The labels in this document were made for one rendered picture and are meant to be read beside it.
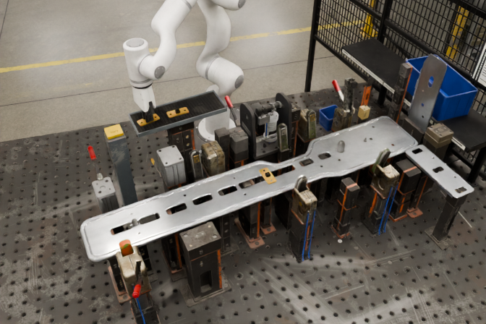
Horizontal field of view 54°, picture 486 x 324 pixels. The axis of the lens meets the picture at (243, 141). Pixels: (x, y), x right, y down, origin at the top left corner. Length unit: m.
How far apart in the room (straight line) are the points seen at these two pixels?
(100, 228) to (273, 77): 2.74
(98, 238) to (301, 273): 0.79
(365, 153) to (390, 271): 0.48
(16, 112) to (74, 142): 1.63
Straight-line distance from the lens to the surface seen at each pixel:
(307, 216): 1.77
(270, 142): 2.02
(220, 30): 1.98
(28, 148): 2.64
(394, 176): 1.87
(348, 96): 2.06
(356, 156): 1.98
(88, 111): 3.97
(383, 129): 2.14
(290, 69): 4.29
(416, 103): 2.17
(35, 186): 2.42
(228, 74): 2.07
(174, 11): 1.73
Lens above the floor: 2.32
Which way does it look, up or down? 42 degrees down
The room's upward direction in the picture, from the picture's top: straight up
